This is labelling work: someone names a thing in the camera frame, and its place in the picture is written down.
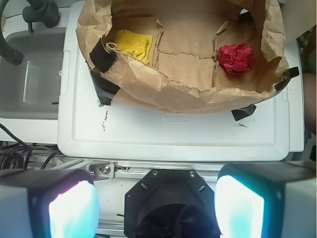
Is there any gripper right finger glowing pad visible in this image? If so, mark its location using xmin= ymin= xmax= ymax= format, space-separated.
xmin=214 ymin=162 xmax=317 ymax=238

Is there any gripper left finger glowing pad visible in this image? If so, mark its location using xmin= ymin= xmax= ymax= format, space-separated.
xmin=0 ymin=169 xmax=100 ymax=238

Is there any yellow cloth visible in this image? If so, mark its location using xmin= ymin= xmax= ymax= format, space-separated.
xmin=114 ymin=30 xmax=153 ymax=64

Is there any red crumpled cloth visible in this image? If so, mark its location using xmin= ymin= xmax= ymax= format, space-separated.
xmin=216 ymin=44 xmax=255 ymax=74

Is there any black tape strip bottom right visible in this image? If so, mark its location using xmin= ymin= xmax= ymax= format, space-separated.
xmin=231 ymin=104 xmax=257 ymax=121

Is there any black tape strip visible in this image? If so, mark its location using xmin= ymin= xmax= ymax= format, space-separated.
xmin=91 ymin=71 xmax=120 ymax=106
xmin=231 ymin=104 xmax=257 ymax=121
xmin=274 ymin=66 xmax=300 ymax=93

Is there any white plastic bin lid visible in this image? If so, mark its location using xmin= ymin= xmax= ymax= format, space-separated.
xmin=57 ymin=1 xmax=290 ymax=163

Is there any grey toy sink basin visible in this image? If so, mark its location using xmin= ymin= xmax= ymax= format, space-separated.
xmin=0 ymin=28 xmax=65 ymax=119

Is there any black tape strip left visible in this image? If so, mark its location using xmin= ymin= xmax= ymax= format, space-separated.
xmin=91 ymin=71 xmax=120 ymax=106

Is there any black tape patch inside bag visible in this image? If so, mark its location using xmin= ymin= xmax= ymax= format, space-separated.
xmin=90 ymin=39 xmax=118 ymax=73

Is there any brown paper bag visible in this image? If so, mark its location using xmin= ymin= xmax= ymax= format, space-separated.
xmin=76 ymin=0 xmax=288 ymax=114

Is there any dark grey toy faucet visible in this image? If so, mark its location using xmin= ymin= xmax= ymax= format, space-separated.
xmin=0 ymin=0 xmax=60 ymax=65

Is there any black cable bundle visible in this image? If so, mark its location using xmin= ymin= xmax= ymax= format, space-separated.
xmin=0 ymin=123 xmax=59 ymax=171

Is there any aluminium extrusion rail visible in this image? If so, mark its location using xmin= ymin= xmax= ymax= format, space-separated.
xmin=53 ymin=157 xmax=224 ymax=181

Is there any black octagonal mount plate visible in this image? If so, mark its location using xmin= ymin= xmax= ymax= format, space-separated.
xmin=124 ymin=169 xmax=221 ymax=238

